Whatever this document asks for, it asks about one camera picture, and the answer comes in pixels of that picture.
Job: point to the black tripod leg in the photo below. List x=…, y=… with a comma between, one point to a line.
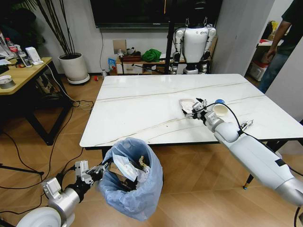
x=21, y=169

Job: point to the clear water bottle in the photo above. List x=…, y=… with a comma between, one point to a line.
x=24, y=59

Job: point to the brown cardboard box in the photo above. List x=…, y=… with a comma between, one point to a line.
x=115, y=169

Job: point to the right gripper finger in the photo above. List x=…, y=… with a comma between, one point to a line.
x=190, y=115
x=201, y=102

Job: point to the white plant pot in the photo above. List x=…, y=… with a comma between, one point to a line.
x=73, y=67

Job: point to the black table leg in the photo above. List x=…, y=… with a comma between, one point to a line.
x=247, y=181

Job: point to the grey tape roll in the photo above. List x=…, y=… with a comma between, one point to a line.
x=6, y=82

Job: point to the dark brown box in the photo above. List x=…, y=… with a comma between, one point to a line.
x=132, y=58

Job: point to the white paper cup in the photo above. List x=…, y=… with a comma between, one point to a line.
x=220, y=110

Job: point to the white desktop device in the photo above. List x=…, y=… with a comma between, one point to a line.
x=32, y=55

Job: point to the crumpled white paper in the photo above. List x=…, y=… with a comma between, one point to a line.
x=143, y=175

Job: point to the panda plush toy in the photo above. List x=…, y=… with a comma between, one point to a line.
x=130, y=51

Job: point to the dark plant stems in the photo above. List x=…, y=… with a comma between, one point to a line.
x=62, y=28

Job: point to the yellowish food scrap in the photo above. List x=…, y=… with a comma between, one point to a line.
x=142, y=161

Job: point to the white crumpled face mask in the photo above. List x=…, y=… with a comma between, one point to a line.
x=124, y=166

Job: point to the blue snack bag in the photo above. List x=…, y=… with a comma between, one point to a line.
x=112, y=64

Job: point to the trash bin with blue bag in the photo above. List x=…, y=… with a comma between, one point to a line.
x=132, y=201

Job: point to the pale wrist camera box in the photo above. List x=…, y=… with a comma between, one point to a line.
x=196, y=107
x=82, y=169

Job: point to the low wooden cabinet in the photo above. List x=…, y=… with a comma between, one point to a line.
x=132, y=67

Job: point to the wooden desk black frame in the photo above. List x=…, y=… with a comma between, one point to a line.
x=26, y=73

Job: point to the small red floor object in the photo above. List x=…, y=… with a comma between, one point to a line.
x=96, y=78

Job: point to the black power strip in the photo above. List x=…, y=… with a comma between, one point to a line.
x=47, y=85

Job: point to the blue bottle cap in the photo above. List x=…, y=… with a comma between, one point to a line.
x=220, y=101

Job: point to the red label cola bottle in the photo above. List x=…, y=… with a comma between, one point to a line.
x=11, y=48

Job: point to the black stand pole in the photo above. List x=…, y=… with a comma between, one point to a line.
x=169, y=47

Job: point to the person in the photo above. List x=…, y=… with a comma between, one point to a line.
x=281, y=47

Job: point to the white humanoid robot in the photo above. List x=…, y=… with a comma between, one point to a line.
x=195, y=42

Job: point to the cardboard sheet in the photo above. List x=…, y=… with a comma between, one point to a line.
x=119, y=46

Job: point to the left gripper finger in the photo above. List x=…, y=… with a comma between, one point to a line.
x=99, y=177
x=100, y=168

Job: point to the black wall television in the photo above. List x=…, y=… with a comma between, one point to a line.
x=142, y=11

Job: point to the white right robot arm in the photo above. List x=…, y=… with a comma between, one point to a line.
x=255, y=156

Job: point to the red white storage box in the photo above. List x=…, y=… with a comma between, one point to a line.
x=258, y=71

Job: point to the green cloth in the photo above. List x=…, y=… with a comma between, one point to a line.
x=151, y=55

